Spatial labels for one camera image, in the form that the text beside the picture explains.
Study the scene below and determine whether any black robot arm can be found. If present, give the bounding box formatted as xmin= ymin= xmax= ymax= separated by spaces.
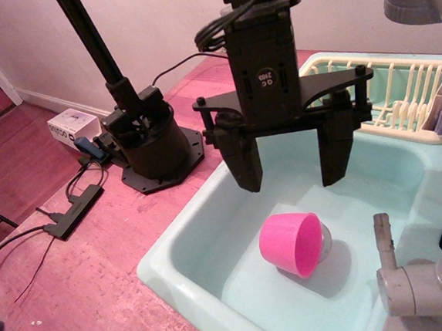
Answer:
xmin=56 ymin=0 xmax=373 ymax=194

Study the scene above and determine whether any white cardboard box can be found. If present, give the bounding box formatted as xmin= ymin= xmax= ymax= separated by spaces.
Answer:
xmin=47 ymin=108 xmax=102 ymax=150

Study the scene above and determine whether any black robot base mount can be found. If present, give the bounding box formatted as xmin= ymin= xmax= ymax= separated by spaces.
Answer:
xmin=93 ymin=86 xmax=204 ymax=194

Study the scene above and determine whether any black usb hub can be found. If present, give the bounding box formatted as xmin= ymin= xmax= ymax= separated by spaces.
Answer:
xmin=36 ymin=184 xmax=104 ymax=241

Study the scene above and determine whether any white toy faucet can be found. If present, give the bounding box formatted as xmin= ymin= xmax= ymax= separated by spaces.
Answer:
xmin=373 ymin=213 xmax=442 ymax=317

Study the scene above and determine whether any black gripper cable bundle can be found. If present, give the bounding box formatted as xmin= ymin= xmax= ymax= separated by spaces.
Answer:
xmin=191 ymin=0 xmax=274 ymax=56

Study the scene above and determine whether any blue clamp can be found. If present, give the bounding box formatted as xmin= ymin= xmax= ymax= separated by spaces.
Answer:
xmin=73 ymin=137 xmax=110 ymax=164

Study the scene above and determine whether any pink plastic cup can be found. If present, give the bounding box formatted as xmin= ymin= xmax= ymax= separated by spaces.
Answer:
xmin=258 ymin=212 xmax=324 ymax=279

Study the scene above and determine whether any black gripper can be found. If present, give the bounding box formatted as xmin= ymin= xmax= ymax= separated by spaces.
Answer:
xmin=194 ymin=0 xmax=373 ymax=192

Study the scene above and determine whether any cream dish drying rack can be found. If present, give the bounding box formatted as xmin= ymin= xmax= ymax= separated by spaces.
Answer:
xmin=299 ymin=52 xmax=442 ymax=145

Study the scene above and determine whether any teal plastic toy sink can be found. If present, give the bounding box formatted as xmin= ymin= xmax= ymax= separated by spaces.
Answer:
xmin=137 ymin=52 xmax=442 ymax=331

